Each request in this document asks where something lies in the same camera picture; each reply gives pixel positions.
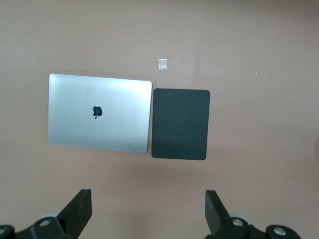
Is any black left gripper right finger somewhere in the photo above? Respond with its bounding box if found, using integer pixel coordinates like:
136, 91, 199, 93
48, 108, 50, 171
204, 190, 301, 239

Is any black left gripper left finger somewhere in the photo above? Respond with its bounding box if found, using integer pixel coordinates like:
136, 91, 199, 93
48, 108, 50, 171
0, 189, 93, 239

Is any black mouse pad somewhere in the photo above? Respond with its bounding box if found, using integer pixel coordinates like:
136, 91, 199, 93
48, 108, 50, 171
151, 88, 211, 161

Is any silver closed laptop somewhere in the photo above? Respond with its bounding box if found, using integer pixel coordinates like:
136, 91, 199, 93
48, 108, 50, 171
47, 73, 153, 154

